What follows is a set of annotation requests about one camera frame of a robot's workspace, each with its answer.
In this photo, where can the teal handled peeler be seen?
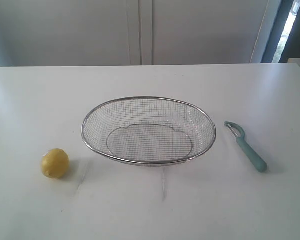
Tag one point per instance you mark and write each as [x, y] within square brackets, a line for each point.
[239, 133]

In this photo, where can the yellow lemon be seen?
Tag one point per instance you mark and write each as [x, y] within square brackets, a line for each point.
[55, 163]

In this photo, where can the oval wire mesh basket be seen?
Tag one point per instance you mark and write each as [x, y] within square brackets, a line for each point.
[148, 131]

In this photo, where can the dark window frame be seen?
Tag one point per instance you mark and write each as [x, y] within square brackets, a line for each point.
[292, 47]

